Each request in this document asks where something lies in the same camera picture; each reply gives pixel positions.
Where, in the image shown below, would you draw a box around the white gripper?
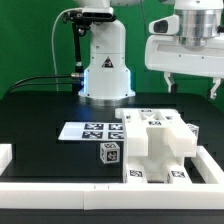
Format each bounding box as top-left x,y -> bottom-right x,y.
145,13 -> 224,100

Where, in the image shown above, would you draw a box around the white chair seat part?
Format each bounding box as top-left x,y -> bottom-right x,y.
123,120 -> 188,183

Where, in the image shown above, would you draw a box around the white marker cube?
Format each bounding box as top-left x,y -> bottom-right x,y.
100,142 -> 120,164
187,123 -> 199,138

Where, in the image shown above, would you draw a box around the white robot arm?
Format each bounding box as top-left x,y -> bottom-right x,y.
74,0 -> 224,102

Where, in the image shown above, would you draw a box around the white marker cube front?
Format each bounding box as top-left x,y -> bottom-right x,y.
100,142 -> 120,164

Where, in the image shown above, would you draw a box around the white paper marker sheet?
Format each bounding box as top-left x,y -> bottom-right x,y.
58,122 -> 124,141

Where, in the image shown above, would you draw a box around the white front fence bar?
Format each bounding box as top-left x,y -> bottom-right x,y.
0,183 -> 224,210

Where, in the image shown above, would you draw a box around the white left fence bar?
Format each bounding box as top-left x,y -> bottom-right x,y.
0,144 -> 12,176

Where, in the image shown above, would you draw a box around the black camera on stand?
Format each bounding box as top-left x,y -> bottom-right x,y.
63,7 -> 116,78

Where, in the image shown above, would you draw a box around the white camera cable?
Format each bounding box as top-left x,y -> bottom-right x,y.
50,8 -> 74,92

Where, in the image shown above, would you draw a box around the black cables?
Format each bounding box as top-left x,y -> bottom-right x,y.
7,73 -> 84,94

